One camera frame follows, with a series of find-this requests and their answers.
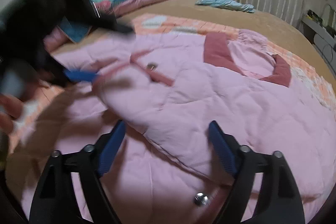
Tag light blue garment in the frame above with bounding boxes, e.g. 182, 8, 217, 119
195, 0, 255, 14

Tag grey dressing table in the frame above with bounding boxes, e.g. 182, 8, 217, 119
301, 14, 335, 75

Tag orange white plaid blanket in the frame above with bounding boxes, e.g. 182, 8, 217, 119
10, 13, 336, 146

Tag person left hand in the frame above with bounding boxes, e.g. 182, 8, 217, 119
0, 94, 24, 135

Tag pink quilted jacket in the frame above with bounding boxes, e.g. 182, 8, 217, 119
21, 30, 335, 223

